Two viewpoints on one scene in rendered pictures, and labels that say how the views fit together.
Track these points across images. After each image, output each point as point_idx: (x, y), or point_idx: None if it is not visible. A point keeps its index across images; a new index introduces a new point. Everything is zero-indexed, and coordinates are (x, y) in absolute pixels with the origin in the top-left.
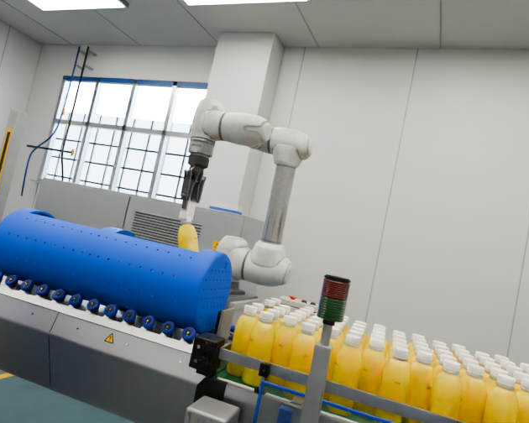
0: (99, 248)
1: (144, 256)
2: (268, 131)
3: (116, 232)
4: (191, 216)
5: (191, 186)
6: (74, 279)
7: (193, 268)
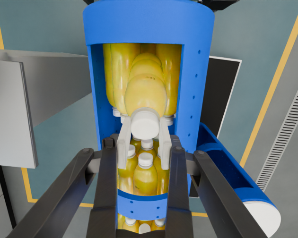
0: (190, 179)
1: (197, 124)
2: None
3: None
4: (129, 123)
5: (188, 187)
6: None
7: (210, 35)
